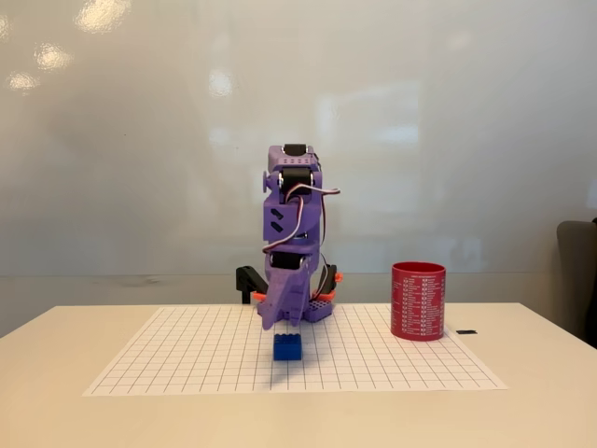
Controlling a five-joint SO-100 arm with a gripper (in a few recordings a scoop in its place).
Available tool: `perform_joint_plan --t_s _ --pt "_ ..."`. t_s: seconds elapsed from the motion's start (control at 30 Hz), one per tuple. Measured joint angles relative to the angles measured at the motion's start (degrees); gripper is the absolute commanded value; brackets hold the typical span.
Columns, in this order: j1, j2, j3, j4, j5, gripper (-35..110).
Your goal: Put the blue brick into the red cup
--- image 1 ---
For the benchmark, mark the black and orange table clamp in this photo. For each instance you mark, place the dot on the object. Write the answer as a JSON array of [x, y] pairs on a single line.
[[332, 279], [247, 280]]

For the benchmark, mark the purple gripper black servo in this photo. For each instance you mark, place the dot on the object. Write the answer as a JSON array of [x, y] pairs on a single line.
[[285, 290]]

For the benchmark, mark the small black flat piece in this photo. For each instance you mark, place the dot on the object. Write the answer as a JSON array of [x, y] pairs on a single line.
[[467, 331]]

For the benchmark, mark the purple robot arm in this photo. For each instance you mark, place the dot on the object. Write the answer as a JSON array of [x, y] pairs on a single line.
[[289, 219]]

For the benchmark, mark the blue toy brick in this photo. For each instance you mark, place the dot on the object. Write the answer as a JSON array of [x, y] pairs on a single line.
[[287, 349]]

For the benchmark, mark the white grid paper sheet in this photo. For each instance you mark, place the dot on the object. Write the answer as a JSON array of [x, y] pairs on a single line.
[[210, 354]]

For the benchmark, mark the red cup white print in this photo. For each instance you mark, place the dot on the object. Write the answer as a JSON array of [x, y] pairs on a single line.
[[417, 303]]

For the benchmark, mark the dark grey chair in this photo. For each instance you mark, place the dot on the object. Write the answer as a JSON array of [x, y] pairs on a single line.
[[576, 280]]

